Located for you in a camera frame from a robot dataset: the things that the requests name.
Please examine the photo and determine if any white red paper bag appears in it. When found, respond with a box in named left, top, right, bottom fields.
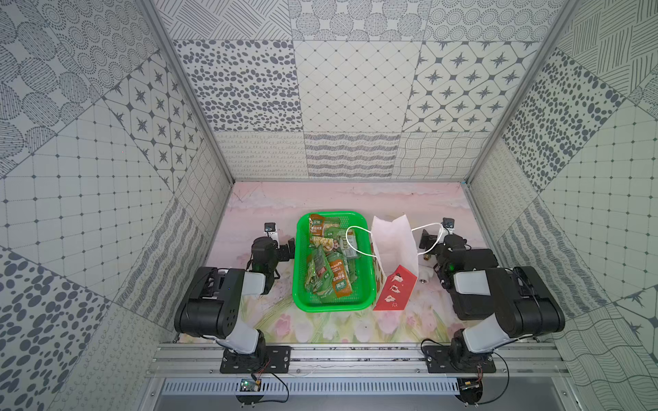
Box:
left=345, top=215, right=450, bottom=312

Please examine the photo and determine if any orange sauce packet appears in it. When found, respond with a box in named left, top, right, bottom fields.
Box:
left=329, top=256, right=353, bottom=298

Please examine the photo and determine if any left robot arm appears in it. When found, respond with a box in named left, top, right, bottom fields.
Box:
left=174, top=236, right=296, bottom=362

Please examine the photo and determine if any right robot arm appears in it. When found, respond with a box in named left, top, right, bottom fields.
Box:
left=419, top=225, right=565, bottom=370

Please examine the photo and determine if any white pipe fitting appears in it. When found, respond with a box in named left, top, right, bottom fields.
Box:
left=418, top=272, right=432, bottom=284

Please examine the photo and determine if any green seaweed packet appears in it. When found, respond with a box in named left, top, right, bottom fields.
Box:
left=326, top=227, right=359, bottom=260

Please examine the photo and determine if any green plastic basket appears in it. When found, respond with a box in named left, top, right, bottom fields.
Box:
left=292, top=211, right=376, bottom=313

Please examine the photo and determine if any left circuit board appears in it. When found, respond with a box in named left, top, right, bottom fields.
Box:
left=239, top=378, right=260, bottom=392

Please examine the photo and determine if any circuit board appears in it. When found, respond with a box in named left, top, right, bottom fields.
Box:
left=239, top=378, right=260, bottom=392
left=457, top=378, right=483, bottom=405

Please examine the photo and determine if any right circuit board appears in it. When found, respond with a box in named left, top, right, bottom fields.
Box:
left=457, top=378, right=483, bottom=405

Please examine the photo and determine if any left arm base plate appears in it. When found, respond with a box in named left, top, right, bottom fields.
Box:
left=219, top=345, right=292, bottom=374

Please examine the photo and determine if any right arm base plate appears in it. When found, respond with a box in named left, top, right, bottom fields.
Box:
left=421, top=345, right=496, bottom=374

